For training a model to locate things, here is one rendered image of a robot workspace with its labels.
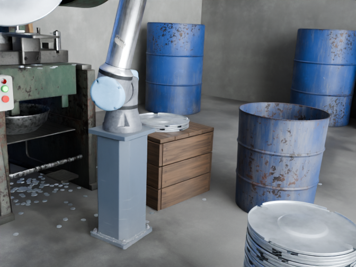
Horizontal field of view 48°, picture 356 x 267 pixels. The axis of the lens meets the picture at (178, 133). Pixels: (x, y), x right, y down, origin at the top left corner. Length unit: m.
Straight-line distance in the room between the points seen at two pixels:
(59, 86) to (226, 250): 1.06
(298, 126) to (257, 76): 3.13
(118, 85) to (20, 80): 0.65
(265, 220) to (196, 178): 0.95
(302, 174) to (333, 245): 0.81
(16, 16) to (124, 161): 0.65
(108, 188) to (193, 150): 0.56
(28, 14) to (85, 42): 2.73
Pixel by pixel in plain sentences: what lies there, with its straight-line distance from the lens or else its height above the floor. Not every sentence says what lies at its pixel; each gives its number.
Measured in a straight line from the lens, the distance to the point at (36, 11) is 1.13.
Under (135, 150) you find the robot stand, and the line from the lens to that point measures 1.50.
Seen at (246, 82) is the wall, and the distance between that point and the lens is 4.93.
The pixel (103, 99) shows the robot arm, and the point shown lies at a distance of 1.33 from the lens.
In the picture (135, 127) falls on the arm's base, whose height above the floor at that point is 0.47.
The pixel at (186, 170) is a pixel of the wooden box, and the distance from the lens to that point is 1.94.
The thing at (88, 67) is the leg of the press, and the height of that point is 0.63.
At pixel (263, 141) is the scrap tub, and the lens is 1.78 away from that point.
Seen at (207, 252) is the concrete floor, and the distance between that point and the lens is 1.60.
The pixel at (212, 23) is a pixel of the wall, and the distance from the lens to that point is 5.16.
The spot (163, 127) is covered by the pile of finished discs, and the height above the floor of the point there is 0.37.
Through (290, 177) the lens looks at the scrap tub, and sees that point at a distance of 1.82.
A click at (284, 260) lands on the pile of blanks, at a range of 1.03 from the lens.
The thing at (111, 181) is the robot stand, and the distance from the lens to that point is 1.54.
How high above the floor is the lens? 0.83
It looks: 15 degrees down
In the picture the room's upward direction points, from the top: 2 degrees clockwise
